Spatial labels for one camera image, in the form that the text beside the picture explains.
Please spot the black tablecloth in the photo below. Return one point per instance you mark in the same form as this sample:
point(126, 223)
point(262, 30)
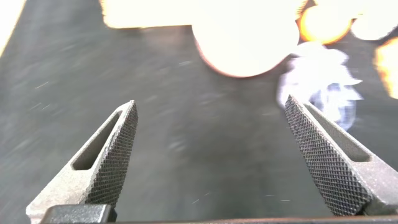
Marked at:
point(186, 124)

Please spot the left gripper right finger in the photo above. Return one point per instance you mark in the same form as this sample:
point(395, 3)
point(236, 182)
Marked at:
point(329, 161)

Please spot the grey cloth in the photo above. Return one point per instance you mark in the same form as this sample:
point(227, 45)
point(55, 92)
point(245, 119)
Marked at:
point(314, 74)

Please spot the pink bowl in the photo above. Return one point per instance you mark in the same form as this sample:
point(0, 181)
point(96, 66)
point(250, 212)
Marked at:
point(245, 43)

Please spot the orange mandarin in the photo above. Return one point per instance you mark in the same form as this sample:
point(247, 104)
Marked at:
point(323, 25)

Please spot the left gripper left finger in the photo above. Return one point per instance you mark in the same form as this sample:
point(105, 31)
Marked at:
point(105, 161)

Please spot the striped croissant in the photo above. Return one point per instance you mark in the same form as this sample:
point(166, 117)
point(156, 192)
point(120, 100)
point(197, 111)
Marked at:
point(388, 68)

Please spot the wicker basket with toiletries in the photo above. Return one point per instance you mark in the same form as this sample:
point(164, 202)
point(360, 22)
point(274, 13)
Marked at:
point(143, 14)

